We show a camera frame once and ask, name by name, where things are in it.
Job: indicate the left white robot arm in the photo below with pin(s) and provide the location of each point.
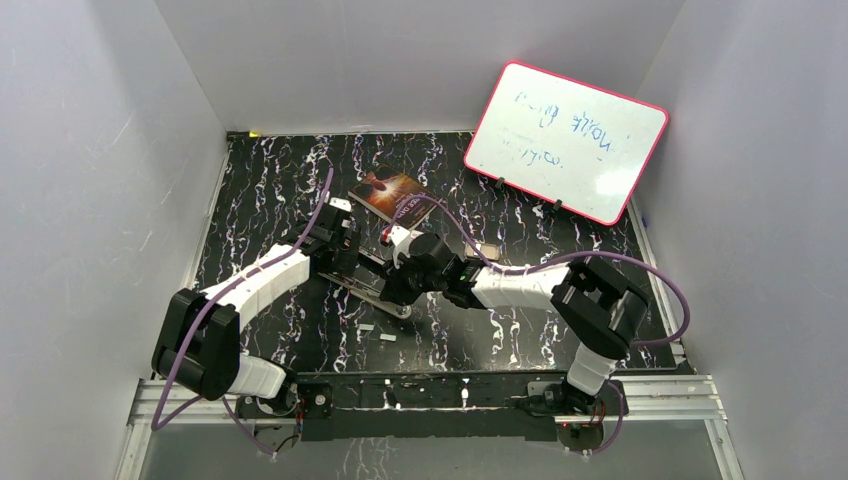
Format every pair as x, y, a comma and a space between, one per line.
199, 343

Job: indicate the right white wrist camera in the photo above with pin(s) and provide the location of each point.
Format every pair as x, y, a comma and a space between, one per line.
400, 240

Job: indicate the pink framed whiteboard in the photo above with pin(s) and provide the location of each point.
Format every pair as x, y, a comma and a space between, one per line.
574, 145

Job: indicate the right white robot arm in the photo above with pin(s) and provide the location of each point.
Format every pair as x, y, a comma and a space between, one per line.
600, 306

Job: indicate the dark paperback book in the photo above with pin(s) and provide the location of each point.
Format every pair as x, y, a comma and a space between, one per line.
383, 189

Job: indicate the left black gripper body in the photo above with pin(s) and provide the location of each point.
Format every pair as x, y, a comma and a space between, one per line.
343, 262

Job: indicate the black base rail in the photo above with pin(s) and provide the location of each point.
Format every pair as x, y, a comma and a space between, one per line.
336, 406

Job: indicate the cardboard staple tray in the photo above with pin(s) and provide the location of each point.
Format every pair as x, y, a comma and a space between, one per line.
482, 250

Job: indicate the beige stapler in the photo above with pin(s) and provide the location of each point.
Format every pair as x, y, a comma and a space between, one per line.
369, 295

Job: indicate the black stapler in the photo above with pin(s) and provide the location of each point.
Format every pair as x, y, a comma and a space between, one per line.
372, 262

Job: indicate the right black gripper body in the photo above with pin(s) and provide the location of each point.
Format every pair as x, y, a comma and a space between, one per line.
410, 283

